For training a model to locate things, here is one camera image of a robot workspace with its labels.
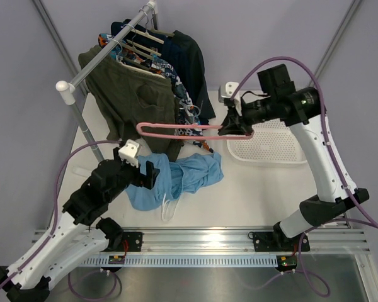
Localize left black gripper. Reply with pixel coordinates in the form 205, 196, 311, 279
105, 148, 159, 203

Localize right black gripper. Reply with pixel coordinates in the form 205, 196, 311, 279
219, 96, 277, 136

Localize light blue shorts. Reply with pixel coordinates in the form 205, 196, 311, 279
125, 153, 224, 211

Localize pink hanger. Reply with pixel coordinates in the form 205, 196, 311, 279
135, 121, 255, 141

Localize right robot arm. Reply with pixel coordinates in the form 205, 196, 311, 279
218, 64, 369, 251

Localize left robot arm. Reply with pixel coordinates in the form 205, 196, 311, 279
0, 145, 159, 301

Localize patterned colourful shorts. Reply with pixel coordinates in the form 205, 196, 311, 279
98, 33, 214, 153

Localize olive green shorts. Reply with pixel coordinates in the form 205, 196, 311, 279
77, 45, 180, 163

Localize navy blue shorts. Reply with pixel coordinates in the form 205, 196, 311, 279
110, 21, 193, 95

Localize beige wooden hanger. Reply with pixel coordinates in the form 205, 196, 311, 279
135, 31, 164, 45
127, 40, 161, 57
135, 26, 175, 38
119, 61, 152, 74

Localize white perforated plastic basket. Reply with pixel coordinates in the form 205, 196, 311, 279
226, 119, 307, 167

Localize metal clothes rack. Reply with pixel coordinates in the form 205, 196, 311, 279
55, 1, 158, 162

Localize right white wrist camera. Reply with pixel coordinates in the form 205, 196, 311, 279
218, 82, 242, 116

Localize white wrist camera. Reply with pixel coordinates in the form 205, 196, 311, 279
218, 82, 242, 116
118, 140, 141, 168

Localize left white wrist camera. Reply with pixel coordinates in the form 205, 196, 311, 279
118, 140, 141, 168

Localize aluminium mounting rail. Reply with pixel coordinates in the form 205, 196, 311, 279
80, 225, 370, 267

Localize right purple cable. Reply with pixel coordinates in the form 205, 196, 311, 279
231, 55, 378, 232

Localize purple cable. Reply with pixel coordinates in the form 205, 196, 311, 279
231, 55, 378, 232
0, 140, 127, 296

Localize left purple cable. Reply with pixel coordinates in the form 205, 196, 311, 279
0, 140, 127, 296

